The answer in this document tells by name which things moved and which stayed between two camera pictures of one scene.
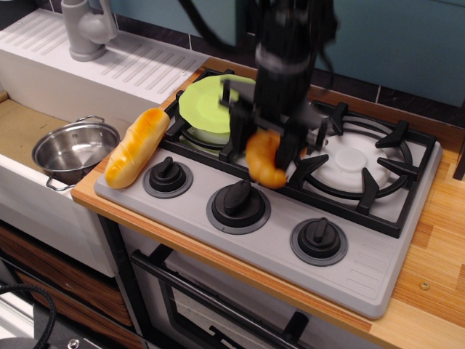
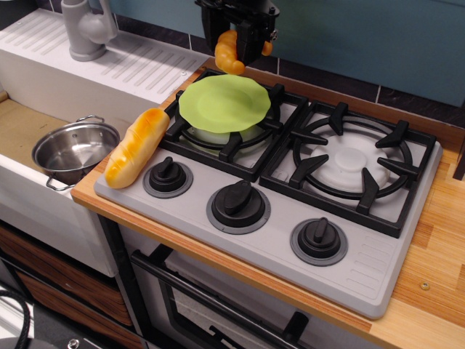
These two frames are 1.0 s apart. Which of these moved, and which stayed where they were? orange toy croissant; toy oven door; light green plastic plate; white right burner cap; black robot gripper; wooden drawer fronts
Moved: orange toy croissant; black robot gripper
Stayed: white right burner cap; toy oven door; light green plastic plate; wooden drawer fronts
